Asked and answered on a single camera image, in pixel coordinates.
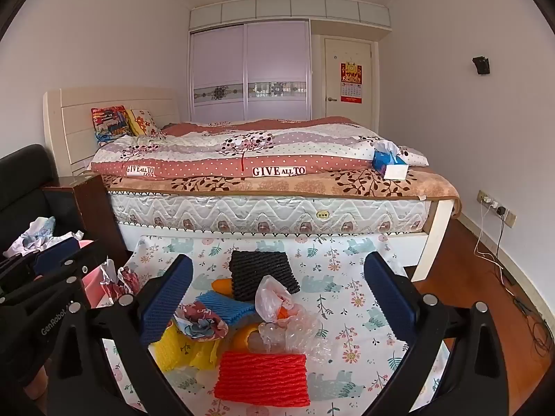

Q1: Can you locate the white charger cable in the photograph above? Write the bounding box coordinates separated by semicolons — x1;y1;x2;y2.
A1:
473;199;514;287

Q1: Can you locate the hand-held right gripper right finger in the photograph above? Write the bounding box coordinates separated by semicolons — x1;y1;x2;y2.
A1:
363;252;509;416

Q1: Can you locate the white printed cloth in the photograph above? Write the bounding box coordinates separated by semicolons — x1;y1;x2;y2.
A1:
3;216;84;257

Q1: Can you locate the red foam net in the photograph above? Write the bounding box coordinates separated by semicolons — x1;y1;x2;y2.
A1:
214;352;310;408

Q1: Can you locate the black foam net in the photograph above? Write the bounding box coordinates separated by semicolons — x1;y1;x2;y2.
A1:
229;249;301;303

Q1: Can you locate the black leather armchair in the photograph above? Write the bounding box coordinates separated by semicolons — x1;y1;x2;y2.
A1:
0;144;87;261

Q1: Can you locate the animal print tablecloth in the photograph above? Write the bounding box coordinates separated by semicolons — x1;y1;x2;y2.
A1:
100;233;452;416

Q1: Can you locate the yellow foam net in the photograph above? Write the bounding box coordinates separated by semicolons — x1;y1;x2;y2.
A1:
150;323;222;372

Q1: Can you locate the clear plastic bag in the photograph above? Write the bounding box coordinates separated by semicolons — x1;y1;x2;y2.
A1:
255;275;296;323

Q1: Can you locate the blue foam net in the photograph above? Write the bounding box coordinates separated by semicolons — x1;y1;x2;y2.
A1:
195;290;256;326

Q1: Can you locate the red wall calendar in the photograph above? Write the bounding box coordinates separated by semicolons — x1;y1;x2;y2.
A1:
340;61;364;104

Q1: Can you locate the dark brown wooden cabinet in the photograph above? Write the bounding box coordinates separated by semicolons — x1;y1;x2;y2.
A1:
42;173;128;265

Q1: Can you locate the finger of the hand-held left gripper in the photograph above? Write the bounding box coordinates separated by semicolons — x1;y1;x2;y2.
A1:
0;269;94;308
0;237;107;276

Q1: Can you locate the bed with patterned quilt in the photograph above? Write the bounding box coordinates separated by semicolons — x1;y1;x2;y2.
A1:
42;86;456;282

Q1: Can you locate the pink plastic basin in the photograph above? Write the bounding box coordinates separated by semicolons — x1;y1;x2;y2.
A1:
82;264;131;308

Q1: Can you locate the brown floral blanket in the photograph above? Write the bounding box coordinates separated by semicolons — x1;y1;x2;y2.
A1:
102;167;464;219

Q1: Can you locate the white sliding door wardrobe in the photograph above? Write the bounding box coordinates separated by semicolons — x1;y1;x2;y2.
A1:
188;0;391;123

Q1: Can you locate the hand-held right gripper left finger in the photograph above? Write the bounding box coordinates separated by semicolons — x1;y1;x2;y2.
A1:
51;253;226;416

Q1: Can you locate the crumpled red white wrapper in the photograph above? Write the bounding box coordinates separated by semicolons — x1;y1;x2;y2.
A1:
100;259;140;301

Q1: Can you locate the blue tissue box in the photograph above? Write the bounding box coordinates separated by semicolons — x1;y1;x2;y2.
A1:
372;141;408;174

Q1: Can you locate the crumpled floral wrapper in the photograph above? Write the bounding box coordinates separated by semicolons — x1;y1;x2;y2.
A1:
173;303;230;339

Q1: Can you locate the cream room door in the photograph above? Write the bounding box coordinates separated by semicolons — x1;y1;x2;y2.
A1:
324;37;374;128

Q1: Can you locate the yellow floral pillow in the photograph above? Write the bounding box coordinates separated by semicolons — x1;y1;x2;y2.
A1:
127;109;162;137

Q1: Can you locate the quilted white mattress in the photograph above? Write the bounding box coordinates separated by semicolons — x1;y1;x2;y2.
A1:
108;193;432;232

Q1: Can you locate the wall socket row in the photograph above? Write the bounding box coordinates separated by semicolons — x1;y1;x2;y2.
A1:
477;190;518;228

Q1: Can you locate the colourful printed pillow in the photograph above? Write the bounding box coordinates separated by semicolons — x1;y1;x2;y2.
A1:
91;105;135;145

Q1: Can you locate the black power cable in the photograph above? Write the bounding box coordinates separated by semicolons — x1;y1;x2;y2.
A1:
494;208;553;356

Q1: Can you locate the clear bubble wrap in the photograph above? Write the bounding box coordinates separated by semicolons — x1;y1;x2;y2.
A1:
259;305;332;362

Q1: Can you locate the pink patterned quilt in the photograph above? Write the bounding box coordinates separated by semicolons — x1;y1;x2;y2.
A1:
90;116;430;180

